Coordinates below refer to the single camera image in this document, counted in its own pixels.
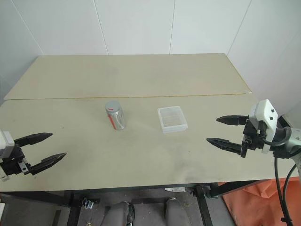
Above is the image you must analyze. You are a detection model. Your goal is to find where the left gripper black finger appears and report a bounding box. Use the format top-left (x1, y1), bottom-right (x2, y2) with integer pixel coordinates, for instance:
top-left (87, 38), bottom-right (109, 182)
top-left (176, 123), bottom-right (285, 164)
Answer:
top-left (14, 132), bottom-right (54, 149)
top-left (29, 152), bottom-right (68, 176)

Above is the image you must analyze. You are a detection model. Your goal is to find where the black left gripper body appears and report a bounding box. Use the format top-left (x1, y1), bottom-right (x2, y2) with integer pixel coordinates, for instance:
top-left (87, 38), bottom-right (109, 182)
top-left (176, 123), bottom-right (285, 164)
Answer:
top-left (0, 147), bottom-right (32, 177)

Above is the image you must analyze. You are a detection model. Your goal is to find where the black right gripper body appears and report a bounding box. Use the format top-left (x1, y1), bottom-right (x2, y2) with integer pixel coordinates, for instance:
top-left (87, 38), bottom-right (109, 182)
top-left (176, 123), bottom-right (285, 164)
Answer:
top-left (241, 119), bottom-right (268, 158)

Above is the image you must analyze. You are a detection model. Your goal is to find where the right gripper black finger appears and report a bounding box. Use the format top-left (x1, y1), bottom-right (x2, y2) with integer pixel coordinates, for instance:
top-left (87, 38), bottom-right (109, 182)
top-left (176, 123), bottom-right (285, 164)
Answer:
top-left (216, 114), bottom-right (249, 127)
top-left (206, 137), bottom-right (244, 155)

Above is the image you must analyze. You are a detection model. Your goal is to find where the silver can top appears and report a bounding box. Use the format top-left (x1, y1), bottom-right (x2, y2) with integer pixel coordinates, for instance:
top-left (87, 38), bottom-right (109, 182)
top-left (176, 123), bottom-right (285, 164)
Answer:
top-left (105, 100), bottom-right (121, 113)

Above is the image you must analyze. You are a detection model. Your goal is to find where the clear plastic container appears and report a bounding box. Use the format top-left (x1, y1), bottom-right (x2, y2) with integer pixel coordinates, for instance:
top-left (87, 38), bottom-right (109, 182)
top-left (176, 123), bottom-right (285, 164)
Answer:
top-left (157, 105), bottom-right (190, 135)

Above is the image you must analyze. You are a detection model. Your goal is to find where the orange cloth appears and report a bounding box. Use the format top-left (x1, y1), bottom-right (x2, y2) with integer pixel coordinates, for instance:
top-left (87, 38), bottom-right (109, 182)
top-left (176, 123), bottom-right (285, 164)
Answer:
top-left (222, 176), bottom-right (301, 226)

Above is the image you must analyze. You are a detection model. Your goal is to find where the dark grey rounded shape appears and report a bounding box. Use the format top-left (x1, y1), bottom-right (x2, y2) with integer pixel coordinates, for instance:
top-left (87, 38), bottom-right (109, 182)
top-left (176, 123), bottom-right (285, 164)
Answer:
top-left (164, 197), bottom-right (189, 226)
top-left (110, 200), bottom-right (136, 226)

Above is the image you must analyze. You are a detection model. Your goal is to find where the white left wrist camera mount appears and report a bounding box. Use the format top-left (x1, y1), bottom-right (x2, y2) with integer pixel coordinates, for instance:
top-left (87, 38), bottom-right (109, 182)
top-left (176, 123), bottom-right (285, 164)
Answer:
top-left (0, 130), bottom-right (16, 181)

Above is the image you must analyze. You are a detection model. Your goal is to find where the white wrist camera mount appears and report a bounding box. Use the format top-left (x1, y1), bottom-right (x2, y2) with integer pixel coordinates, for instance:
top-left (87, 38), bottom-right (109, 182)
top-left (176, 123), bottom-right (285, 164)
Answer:
top-left (0, 130), bottom-right (16, 181)
top-left (248, 99), bottom-right (279, 155)

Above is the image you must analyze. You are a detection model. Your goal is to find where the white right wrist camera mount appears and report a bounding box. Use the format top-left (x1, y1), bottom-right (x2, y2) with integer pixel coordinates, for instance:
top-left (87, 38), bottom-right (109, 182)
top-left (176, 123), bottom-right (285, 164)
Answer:
top-left (248, 99), bottom-right (279, 155)

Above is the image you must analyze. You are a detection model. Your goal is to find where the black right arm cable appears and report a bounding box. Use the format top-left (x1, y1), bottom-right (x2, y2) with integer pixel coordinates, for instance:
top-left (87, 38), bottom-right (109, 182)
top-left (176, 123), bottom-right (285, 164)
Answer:
top-left (260, 126), bottom-right (297, 226)

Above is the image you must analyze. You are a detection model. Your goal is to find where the black metal table frame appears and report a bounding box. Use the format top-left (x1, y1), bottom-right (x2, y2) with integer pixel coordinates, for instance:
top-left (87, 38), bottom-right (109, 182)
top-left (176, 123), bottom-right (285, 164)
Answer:
top-left (0, 180), bottom-right (261, 226)

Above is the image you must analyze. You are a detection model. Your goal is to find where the small silver metal bracket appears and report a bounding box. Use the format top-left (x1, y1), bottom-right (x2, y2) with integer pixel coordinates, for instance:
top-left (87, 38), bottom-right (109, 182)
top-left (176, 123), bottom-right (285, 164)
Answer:
top-left (81, 198), bottom-right (95, 210)

